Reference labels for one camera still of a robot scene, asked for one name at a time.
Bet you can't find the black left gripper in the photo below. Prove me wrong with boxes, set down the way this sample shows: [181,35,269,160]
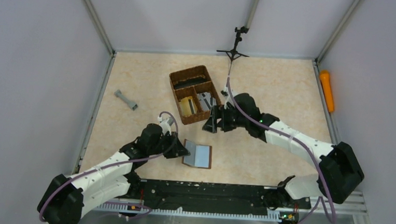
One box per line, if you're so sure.
[148,129,192,160]

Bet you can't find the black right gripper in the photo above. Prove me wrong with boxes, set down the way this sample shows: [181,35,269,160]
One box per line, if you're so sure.
[202,102,249,135]

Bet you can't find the brown leather card holder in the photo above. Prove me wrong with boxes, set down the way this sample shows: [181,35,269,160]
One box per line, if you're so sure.
[182,139,213,170]

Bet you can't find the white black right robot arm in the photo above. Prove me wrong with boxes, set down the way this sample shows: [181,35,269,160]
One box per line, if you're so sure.
[202,92,364,209]

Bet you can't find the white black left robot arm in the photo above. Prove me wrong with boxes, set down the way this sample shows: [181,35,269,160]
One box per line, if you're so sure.
[37,123,190,224]

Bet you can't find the silver cards in basket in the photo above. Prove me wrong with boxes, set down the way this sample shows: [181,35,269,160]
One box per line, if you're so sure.
[197,92,217,111]

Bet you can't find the gold cards in basket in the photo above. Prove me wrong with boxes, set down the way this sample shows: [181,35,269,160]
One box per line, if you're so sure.
[179,96,198,117]

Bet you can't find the black cards in basket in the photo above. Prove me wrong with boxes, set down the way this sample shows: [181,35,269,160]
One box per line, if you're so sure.
[174,77,208,90]

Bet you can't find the brown wicker divided basket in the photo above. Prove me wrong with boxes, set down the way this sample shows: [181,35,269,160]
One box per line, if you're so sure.
[169,65,221,125]

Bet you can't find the black mini tripod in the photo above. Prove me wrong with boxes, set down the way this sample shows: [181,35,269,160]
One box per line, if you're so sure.
[216,26,249,73]

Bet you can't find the grey plastic dumbbell piece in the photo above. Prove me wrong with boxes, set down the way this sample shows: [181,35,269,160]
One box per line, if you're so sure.
[114,90,138,110]

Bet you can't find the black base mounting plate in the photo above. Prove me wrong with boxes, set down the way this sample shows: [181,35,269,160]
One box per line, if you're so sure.
[117,179,312,216]

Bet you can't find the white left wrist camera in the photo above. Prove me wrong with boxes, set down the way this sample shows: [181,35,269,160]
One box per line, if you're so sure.
[158,116,175,134]

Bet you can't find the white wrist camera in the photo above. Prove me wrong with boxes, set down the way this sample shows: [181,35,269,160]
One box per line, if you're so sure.
[220,87,229,98]
[158,116,175,134]

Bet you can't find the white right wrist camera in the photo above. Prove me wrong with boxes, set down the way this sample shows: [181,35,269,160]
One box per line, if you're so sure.
[220,87,229,98]

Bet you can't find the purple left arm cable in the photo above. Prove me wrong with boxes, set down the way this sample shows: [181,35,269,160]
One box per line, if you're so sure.
[39,104,180,224]

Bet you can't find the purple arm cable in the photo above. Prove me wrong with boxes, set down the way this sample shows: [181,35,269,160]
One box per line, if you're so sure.
[39,104,180,224]
[217,76,346,224]

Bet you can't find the orange cylinder handle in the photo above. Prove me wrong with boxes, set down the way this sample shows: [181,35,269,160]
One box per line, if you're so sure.
[319,70,335,113]

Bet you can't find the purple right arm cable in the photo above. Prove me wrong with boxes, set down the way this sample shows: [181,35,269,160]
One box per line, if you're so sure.
[217,76,346,224]

